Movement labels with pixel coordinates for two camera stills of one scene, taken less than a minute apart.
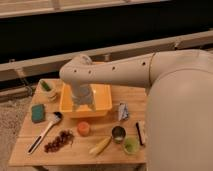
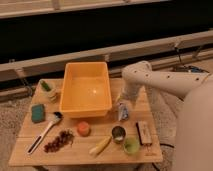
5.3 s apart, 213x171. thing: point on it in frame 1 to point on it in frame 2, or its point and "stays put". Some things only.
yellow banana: x=100 y=146 stays put
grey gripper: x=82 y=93 to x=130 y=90
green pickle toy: x=45 y=85 stays put
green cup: x=131 y=144 stays put
